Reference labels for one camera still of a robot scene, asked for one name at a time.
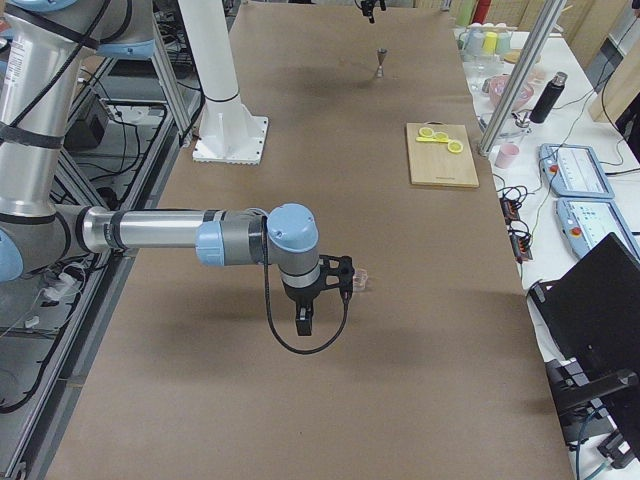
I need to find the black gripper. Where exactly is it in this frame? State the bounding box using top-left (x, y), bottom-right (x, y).
top-left (284, 284), bottom-right (320, 337)
top-left (360, 0), bottom-right (385, 23)

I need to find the steel measuring jigger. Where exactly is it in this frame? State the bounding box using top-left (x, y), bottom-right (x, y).
top-left (375, 48), bottom-right (388, 79)

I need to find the clear glass shaker cup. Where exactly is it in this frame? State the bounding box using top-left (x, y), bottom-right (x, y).
top-left (352, 268), bottom-right (369, 292)

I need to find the grey blue cup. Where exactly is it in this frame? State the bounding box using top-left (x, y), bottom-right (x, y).
top-left (464, 29), bottom-right (485, 56)

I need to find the yellow cup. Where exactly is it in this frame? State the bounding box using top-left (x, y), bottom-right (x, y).
top-left (481, 31), bottom-right (499, 55)

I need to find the pale green cup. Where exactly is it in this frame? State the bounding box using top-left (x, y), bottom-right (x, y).
top-left (495, 31), bottom-right (511, 56)

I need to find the pink plastic cup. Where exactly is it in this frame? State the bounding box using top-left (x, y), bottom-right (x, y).
top-left (495, 142), bottom-right (520, 169)

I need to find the pink bowl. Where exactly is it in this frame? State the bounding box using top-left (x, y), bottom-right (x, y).
top-left (485, 74), bottom-right (536, 108)

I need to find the yellow lemon slice near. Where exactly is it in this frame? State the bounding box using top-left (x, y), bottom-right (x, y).
top-left (447, 140), bottom-right (464, 154)

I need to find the wooden cutting board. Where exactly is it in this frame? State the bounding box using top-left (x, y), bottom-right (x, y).
top-left (406, 122), bottom-right (479, 188)

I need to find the black water bottle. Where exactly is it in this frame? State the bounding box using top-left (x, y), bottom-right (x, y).
top-left (529, 71), bottom-right (568, 124)

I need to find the orange black power strip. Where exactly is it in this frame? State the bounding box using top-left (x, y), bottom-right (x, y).
top-left (500, 198), bottom-right (533, 264)

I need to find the far teach pendant tablet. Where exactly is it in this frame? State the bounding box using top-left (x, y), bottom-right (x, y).
top-left (538, 143), bottom-right (615, 199)

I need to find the teach pendant tablet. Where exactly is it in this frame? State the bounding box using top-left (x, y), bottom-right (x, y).
top-left (555, 197), bottom-right (639, 259)
top-left (538, 143), bottom-right (615, 199)

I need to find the black laptop monitor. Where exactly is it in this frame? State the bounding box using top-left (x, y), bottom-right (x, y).
top-left (528, 233), bottom-right (639, 376)

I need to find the near teach pendant tablet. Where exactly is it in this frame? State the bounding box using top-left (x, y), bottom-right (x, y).
top-left (555, 197), bottom-right (639, 259)

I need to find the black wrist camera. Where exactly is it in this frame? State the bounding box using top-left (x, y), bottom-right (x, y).
top-left (319, 255), bottom-right (355, 305)

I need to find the black camera cable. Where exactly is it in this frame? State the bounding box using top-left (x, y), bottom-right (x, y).
top-left (261, 214), bottom-right (350, 356)

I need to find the aluminium frame post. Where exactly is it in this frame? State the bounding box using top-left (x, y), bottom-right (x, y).
top-left (478, 0), bottom-right (567, 157)

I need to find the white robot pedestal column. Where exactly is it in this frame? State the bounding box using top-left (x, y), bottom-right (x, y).
top-left (179, 0), bottom-right (269, 165)

